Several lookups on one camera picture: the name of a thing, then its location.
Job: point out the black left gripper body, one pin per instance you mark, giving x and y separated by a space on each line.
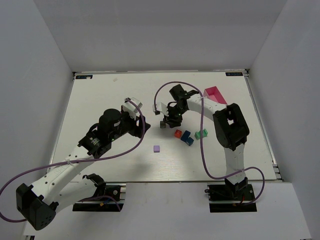
138 125

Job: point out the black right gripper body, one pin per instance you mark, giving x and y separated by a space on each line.
171 118

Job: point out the olive grey wood cube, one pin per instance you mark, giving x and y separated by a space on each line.
162 124

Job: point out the red letter wood cube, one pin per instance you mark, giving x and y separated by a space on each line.
178 133

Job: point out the long dark blue block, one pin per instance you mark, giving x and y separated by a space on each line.
184 137

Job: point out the green notched wood block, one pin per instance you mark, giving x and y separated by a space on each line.
201 134

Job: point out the small dark blue block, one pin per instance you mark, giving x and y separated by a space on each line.
189 141

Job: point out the pink plastic box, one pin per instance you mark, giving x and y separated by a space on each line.
215 95

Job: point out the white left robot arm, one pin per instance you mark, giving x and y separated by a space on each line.
40 201

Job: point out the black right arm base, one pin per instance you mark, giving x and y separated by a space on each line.
222 201

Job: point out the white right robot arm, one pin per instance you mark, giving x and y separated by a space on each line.
231 129

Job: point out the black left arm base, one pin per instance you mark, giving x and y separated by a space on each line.
106 198

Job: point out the blue label right corner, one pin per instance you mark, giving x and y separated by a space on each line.
234 74

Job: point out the blue label corner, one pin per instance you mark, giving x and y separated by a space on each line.
84 76
234 74

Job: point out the blue label left corner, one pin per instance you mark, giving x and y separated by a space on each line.
84 76

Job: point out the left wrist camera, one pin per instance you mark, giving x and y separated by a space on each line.
132 107

